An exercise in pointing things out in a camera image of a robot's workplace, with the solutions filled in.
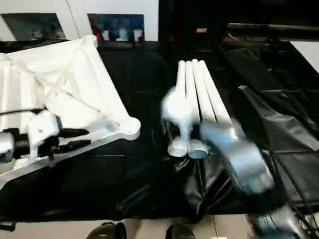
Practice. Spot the white plastic table top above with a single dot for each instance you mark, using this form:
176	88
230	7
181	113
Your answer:
65	84

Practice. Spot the white plastic table leg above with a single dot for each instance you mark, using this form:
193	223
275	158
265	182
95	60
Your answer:
203	94
178	147
215	99
192	94

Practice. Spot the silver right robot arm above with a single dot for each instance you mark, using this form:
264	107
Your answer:
249	164

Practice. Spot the black plastic mat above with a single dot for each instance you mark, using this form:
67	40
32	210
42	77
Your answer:
139	184

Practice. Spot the person's black shoes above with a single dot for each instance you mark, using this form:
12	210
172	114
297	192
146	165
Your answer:
179	232
107	231

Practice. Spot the white cabinet with glass doors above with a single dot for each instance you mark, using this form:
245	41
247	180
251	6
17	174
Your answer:
79	7

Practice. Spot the white flat board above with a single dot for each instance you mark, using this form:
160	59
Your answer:
308	55

